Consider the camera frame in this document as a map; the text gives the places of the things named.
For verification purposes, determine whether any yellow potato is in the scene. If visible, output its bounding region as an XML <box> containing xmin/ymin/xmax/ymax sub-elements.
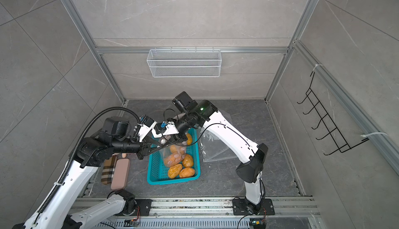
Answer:
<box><xmin>168</xmin><ymin>164</ymin><xmax>183</xmax><ymax>179</ymax></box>
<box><xmin>186</xmin><ymin>133</ymin><xmax>193</xmax><ymax>145</ymax></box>
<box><xmin>169</xmin><ymin>145</ymin><xmax>179</xmax><ymax>154</ymax></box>

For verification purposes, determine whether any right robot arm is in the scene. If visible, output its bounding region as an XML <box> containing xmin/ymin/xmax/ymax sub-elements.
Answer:
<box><xmin>170</xmin><ymin>91</ymin><xmax>268</xmax><ymax>213</ymax></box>

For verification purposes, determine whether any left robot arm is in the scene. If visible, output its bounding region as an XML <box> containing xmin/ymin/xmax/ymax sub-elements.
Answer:
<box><xmin>13</xmin><ymin>117</ymin><xmax>156</xmax><ymax>229</ymax></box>

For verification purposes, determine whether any clear plastic bag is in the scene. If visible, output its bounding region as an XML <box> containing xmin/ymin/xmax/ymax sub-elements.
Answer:
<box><xmin>197</xmin><ymin>125</ymin><xmax>237</xmax><ymax>163</ymax></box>

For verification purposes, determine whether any teal plastic basket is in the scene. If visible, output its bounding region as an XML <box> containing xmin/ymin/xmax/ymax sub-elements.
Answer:
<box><xmin>147</xmin><ymin>129</ymin><xmax>201</xmax><ymax>185</ymax></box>

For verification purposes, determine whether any pink rectangular case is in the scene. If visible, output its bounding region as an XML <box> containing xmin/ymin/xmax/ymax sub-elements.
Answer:
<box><xmin>111</xmin><ymin>158</ymin><xmax>131</xmax><ymax>191</ymax></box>

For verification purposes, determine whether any smooth brown potato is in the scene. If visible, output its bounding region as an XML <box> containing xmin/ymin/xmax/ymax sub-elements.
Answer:
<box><xmin>182</xmin><ymin>154</ymin><xmax>194</xmax><ymax>168</ymax></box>

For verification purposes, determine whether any wrinkled orange potato bottom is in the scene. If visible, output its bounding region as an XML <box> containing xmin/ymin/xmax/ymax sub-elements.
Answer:
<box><xmin>179</xmin><ymin>168</ymin><xmax>195</xmax><ymax>178</ymax></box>

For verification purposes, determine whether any plaid fabric pouch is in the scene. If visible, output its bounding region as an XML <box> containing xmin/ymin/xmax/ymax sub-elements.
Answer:
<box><xmin>101</xmin><ymin>156</ymin><xmax>117</xmax><ymax>185</ymax></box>

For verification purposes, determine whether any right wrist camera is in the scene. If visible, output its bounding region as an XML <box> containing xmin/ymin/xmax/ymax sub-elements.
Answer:
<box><xmin>151</xmin><ymin>122</ymin><xmax>179</xmax><ymax>138</ymax></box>

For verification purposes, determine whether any white mesh wall basket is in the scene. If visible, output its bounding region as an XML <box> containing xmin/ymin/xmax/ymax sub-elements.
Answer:
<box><xmin>147</xmin><ymin>49</ymin><xmax>222</xmax><ymax>78</ymax></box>

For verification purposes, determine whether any black corrugated cable hose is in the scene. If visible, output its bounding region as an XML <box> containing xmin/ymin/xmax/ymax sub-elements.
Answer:
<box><xmin>34</xmin><ymin>106</ymin><xmax>141</xmax><ymax>217</ymax></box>

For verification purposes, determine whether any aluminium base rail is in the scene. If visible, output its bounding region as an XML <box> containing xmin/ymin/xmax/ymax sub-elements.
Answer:
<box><xmin>93</xmin><ymin>196</ymin><xmax>326</xmax><ymax>229</ymax></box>

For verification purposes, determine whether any black wire hook rack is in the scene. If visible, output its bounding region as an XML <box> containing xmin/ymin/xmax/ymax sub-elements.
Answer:
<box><xmin>297</xmin><ymin>72</ymin><xmax>369</xmax><ymax>156</ymax></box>

